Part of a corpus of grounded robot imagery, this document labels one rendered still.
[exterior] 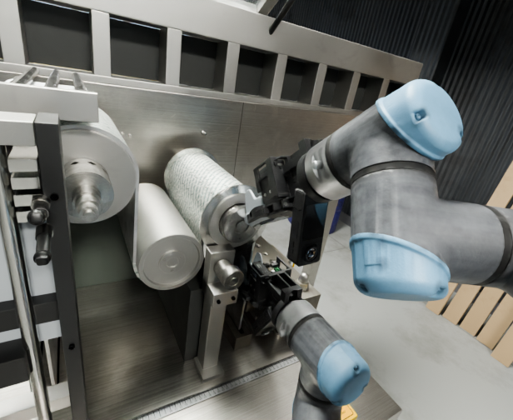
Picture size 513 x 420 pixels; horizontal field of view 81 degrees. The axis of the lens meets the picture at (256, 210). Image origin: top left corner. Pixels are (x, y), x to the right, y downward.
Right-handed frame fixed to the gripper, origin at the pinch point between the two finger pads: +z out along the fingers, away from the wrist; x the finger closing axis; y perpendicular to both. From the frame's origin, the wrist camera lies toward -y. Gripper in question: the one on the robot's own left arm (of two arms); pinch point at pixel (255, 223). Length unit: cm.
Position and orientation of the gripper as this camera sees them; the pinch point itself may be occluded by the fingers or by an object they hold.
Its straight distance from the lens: 55.4
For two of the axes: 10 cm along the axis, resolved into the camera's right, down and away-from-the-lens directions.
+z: -4.7, 2.6, 8.4
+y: -1.9, -9.6, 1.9
